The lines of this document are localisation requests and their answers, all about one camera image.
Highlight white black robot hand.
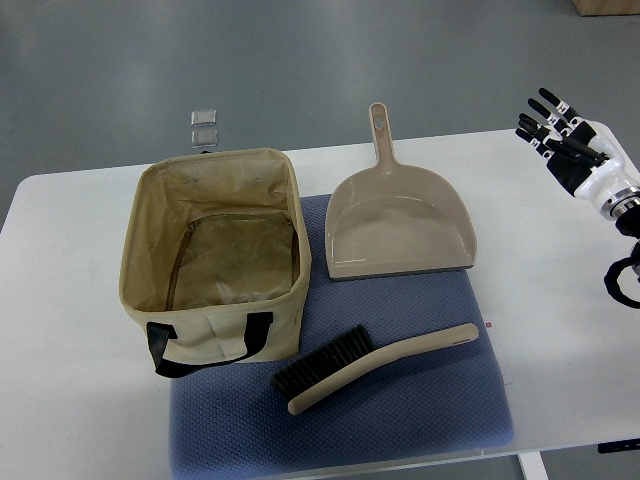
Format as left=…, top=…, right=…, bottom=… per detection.
left=516, top=88, right=639, bottom=216

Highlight beige brush black bristles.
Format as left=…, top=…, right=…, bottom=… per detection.
left=269, top=323, right=479, bottom=415

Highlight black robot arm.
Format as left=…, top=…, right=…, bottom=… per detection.
left=600, top=186, right=639, bottom=309

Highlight beige fabric bag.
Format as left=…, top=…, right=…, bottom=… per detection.
left=119, top=149, right=311, bottom=378

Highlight brown cardboard box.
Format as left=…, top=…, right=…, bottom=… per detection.
left=572, top=0, right=640, bottom=16

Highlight beige plastic dustpan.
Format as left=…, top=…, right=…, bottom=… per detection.
left=325, top=102, right=477, bottom=280

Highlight black table control panel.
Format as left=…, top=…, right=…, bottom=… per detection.
left=597, top=438, right=640, bottom=454

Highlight white table leg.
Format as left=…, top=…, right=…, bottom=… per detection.
left=517, top=451, right=549, bottom=480

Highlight blue quilted mat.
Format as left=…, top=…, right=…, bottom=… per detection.
left=169, top=196, right=513, bottom=479

